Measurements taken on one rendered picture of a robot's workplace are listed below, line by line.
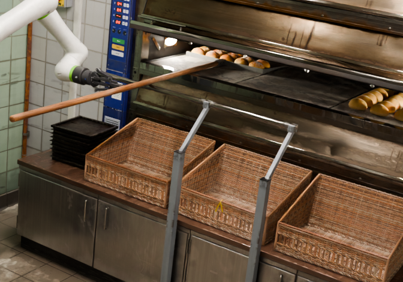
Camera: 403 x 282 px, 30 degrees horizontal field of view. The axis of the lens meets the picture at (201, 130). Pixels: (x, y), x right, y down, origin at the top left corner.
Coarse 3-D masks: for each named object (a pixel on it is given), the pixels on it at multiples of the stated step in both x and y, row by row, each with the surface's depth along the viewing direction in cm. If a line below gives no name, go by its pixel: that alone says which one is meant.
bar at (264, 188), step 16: (128, 80) 404; (176, 96) 390; (192, 96) 386; (240, 112) 371; (192, 128) 376; (288, 128) 357; (176, 160) 370; (176, 176) 372; (176, 192) 374; (176, 208) 378; (256, 208) 350; (176, 224) 382; (256, 224) 352; (256, 240) 354; (256, 256) 356; (256, 272) 361
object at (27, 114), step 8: (208, 64) 446; (216, 64) 454; (176, 72) 418; (184, 72) 423; (192, 72) 431; (144, 80) 392; (152, 80) 397; (160, 80) 404; (120, 88) 374; (128, 88) 380; (88, 96) 354; (96, 96) 358; (104, 96) 364; (56, 104) 336; (64, 104) 340; (72, 104) 344; (24, 112) 320; (32, 112) 323; (40, 112) 327; (48, 112) 332; (16, 120) 315
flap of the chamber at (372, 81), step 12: (132, 24) 424; (168, 36) 412; (180, 36) 408; (228, 48) 394; (276, 60) 380; (288, 60) 377; (324, 72) 367; (336, 72) 364; (372, 84) 356; (384, 84) 353
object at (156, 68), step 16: (144, 64) 443; (192, 80) 428; (208, 80) 422; (256, 96) 407; (272, 96) 402; (320, 112) 389; (336, 112) 385; (368, 128) 377; (384, 128) 372; (400, 128) 370
